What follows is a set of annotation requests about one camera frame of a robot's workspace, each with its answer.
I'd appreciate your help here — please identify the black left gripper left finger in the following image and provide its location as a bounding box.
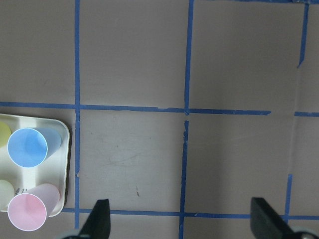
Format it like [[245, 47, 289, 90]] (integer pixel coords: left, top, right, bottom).
[[77, 199, 111, 239]]

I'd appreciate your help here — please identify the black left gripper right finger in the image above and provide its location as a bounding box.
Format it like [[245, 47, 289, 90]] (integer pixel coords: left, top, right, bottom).
[[250, 197, 296, 239]]

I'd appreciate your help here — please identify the light blue plastic cup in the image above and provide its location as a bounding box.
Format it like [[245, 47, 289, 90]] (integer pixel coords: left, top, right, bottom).
[[7, 127, 62, 168]]

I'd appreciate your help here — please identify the pink plastic cup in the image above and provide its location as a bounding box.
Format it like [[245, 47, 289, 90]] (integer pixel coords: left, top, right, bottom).
[[7, 183, 60, 232]]

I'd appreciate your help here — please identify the pale green plastic cup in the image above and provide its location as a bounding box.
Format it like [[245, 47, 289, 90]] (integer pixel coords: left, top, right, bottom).
[[0, 179, 14, 210]]

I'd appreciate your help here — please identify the yellow plastic cup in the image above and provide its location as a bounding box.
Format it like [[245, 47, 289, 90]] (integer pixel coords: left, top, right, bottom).
[[0, 121, 11, 147]]

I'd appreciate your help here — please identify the cream plastic tray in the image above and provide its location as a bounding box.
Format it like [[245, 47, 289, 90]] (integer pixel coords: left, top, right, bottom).
[[0, 114, 70, 217]]

